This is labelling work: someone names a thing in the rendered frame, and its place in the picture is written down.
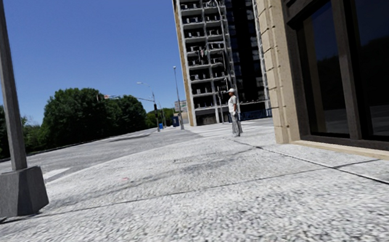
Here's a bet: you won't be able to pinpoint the grey street lamp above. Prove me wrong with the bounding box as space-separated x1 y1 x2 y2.
171 65 186 131
204 0 235 92

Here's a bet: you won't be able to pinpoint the person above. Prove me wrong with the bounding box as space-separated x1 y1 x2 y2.
225 87 245 139

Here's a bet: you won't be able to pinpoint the traffic light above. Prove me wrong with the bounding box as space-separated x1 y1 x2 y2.
96 86 162 140

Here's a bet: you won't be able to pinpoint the pale concrete tower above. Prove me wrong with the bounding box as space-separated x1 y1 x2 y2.
171 0 274 129

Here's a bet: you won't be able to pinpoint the trees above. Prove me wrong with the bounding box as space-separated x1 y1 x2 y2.
0 70 179 163

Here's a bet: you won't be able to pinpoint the pale stone building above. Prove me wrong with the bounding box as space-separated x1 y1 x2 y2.
254 0 389 192

